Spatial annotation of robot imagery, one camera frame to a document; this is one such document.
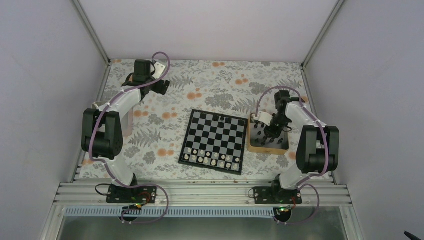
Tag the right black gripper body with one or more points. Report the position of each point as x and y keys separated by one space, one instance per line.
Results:
x=282 y=120

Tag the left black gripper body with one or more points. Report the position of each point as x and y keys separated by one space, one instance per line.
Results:
x=158 y=89

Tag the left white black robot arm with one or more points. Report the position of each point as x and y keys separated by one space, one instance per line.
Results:
x=102 y=131

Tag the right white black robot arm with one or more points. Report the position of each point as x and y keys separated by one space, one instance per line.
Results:
x=318 y=147

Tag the black white chess board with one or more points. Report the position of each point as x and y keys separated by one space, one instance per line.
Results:
x=206 y=134

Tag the white chess pieces row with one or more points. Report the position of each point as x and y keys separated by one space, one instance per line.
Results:
x=228 y=160

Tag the wooden tray with metal bottom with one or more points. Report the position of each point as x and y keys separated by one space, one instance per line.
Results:
x=256 y=141

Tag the floral patterned table mat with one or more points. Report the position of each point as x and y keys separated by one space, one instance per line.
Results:
x=235 y=88

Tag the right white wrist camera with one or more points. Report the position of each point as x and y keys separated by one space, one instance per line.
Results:
x=263 y=117

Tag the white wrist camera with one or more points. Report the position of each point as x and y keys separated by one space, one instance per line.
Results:
x=158 y=69
x=263 y=117

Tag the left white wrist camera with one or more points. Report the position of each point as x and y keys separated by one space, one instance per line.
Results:
x=158 y=69

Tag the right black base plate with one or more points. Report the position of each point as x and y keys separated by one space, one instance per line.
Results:
x=269 y=195

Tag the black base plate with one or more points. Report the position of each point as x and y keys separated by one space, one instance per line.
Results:
x=269 y=195
x=140 y=195

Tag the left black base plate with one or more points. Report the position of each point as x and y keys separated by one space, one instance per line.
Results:
x=140 y=195

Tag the aluminium rail frame front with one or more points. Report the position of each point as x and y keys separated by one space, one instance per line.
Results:
x=225 y=193

